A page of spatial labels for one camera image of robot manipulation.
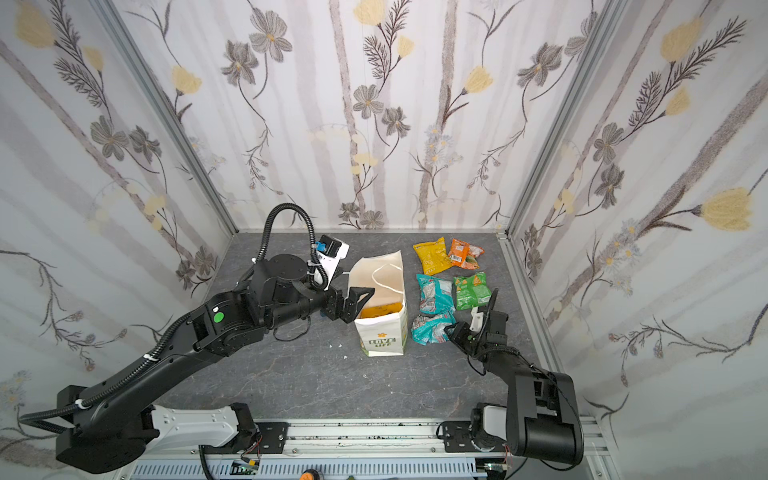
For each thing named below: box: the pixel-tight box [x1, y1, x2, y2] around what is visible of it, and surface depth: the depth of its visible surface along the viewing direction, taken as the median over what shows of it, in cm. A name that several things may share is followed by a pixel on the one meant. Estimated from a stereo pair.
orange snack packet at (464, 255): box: [448, 238, 485, 270], surface depth 110 cm
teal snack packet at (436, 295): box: [416, 274, 456, 315], surface depth 99 cm
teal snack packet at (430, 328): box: [411, 313, 456, 346], surface depth 91 cm
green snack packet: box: [453, 272, 492, 311], surface depth 100 cm
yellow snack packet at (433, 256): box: [412, 236, 453, 276], surface depth 110 cm
